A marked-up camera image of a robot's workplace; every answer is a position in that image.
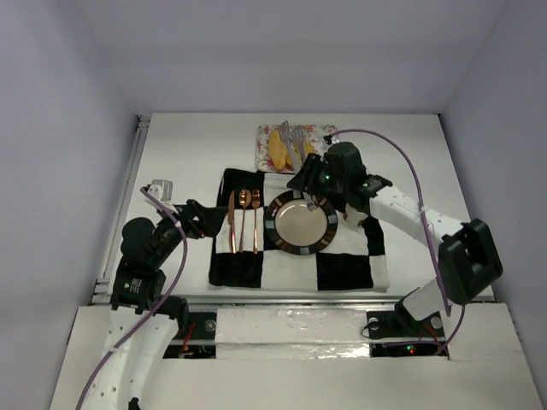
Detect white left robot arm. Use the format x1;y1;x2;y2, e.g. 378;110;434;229
76;198;228;409

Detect brown crusted bread slice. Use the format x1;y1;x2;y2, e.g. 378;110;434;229
285;142;315;171

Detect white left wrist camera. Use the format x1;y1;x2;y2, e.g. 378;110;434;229
147;179;174;203

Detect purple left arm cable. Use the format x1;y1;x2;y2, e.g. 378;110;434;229
74;185;189;410

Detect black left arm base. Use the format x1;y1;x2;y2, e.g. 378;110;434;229
163;306;217;360

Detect copper spoon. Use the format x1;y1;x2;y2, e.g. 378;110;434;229
238;189;251;253

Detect copper knife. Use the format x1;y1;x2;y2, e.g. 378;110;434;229
227;191;236;254

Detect copper fork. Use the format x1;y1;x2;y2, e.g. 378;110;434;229
251;190;261;255

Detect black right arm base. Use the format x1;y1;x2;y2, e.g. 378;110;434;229
362;301;445;342

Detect aluminium rail frame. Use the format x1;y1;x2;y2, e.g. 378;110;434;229
114;113;468;304

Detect silver metal tongs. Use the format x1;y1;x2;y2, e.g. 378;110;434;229
277;120;320;214

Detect light yellow bread slice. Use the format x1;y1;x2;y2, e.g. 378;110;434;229
268;130;293;171

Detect floral rectangular tray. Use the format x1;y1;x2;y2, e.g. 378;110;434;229
255;124;338;173

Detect round plate with patterned rim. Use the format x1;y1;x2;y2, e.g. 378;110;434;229
263;190;338;256

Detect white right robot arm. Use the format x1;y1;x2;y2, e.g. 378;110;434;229
288;142;503;321

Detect white mug with metal interior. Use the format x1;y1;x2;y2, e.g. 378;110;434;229
344;203;368;227

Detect black white checkered cloth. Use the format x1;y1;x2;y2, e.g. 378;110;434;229
209;168;390;292

